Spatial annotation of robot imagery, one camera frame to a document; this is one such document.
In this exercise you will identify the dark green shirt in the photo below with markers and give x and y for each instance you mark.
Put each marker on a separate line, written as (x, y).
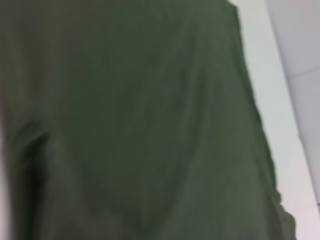
(140, 125)

